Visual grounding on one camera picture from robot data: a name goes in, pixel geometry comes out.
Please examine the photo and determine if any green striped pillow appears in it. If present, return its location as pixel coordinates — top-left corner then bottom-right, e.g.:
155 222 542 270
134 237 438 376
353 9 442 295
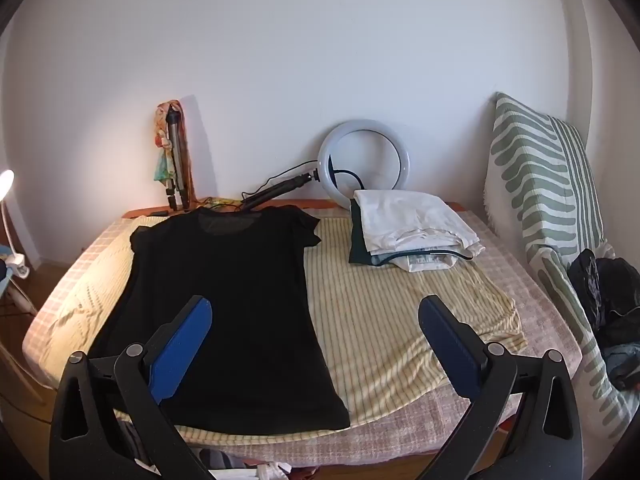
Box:
547 115 608 266

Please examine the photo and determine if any black ring light stand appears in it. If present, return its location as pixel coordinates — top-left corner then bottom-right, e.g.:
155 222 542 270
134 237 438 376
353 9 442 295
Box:
241 172 323 211

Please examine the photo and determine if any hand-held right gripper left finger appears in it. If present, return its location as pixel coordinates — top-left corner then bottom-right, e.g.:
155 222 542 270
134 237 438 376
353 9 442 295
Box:
48 295 216 480

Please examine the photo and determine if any yellow green cloth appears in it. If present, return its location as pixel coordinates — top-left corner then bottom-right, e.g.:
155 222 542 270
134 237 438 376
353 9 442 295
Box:
200 197 246 211

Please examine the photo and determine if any white desk lamp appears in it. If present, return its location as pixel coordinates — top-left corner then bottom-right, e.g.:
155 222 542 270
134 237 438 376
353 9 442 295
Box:
0 169 38 316

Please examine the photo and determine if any colourful hanging cloth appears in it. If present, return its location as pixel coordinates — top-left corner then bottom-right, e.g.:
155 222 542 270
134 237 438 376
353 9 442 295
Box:
151 100 192 198

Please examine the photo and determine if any black clothes heap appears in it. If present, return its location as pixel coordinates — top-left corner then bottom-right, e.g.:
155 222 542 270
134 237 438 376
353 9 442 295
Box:
567 249 640 361

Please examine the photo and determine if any black t-shirt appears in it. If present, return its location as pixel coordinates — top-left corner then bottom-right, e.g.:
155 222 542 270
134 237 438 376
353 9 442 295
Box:
87 206 351 436

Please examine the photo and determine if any green striped cushion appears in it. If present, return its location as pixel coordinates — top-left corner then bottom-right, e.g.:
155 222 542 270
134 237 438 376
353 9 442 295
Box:
482 91 636 443

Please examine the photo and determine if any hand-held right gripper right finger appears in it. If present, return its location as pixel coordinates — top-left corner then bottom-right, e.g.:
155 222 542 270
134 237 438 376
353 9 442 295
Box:
418 295 586 480

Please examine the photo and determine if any white garment with dark trim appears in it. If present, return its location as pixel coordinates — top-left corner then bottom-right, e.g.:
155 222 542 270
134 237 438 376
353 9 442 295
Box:
395 247 476 273

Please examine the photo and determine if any yellow striped blanket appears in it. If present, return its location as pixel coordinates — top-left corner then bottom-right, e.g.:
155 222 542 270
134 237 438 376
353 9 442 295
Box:
47 212 528 446

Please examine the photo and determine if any thin black cable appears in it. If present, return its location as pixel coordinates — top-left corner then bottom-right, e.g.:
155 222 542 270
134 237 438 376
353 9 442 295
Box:
262 161 321 186

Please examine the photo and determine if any blue denim garment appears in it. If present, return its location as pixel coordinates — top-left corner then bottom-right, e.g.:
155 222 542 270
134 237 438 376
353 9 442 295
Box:
602 342 640 391

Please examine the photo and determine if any thick black cable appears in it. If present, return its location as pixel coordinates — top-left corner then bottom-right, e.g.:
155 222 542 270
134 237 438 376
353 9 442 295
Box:
330 155 373 192

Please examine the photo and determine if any white ring light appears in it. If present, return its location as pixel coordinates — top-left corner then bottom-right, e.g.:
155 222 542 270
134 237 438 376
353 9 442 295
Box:
318 119 414 211

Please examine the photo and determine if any grey folded tripod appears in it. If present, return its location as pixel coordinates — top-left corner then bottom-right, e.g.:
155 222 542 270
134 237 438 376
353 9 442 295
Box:
165 102 193 211

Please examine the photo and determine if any mixed colour clothes heap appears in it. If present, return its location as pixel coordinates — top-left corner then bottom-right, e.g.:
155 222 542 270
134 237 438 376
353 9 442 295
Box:
120 417 326 480

